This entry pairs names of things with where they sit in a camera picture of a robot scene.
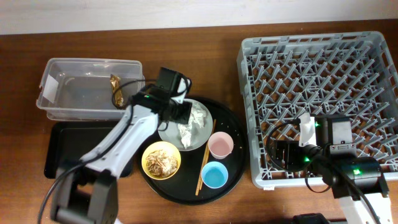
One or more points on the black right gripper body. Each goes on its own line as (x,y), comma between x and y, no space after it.
(298,158)

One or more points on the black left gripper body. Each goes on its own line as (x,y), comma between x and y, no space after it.
(181,111)

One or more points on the grey round plate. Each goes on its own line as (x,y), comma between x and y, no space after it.
(169,132)

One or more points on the white napkin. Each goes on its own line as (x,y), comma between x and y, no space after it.
(196,119)

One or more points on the gold foil wrapper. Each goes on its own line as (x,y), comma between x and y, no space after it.
(117,95)

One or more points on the yellow bowl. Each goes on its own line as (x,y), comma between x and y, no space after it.
(159,146)

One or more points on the food scraps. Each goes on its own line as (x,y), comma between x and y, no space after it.
(161,164)

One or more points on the wooden chopstick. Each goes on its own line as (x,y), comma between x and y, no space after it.
(196,192)
(205,160)

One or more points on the pink cup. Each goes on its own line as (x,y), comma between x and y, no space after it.
(220,145)

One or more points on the light blue cup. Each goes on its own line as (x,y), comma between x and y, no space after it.
(215,175)

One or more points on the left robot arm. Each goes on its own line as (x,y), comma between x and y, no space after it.
(86,191)

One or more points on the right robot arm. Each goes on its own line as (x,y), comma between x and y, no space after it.
(359,186)

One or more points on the grey plastic dishwasher rack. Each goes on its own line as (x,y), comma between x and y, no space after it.
(349,73)

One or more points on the clear plastic waste bin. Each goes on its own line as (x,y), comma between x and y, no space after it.
(79,89)

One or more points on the round black serving tray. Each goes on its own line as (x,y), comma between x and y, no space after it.
(181,187)

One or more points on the black rectangular tray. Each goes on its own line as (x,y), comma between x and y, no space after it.
(69,140)

